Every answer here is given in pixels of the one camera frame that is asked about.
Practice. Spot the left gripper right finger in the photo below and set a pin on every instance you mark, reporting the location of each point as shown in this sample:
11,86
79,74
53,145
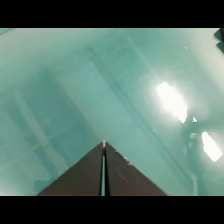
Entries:
128,178

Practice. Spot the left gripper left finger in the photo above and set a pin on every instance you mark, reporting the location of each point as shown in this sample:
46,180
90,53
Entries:
81,176

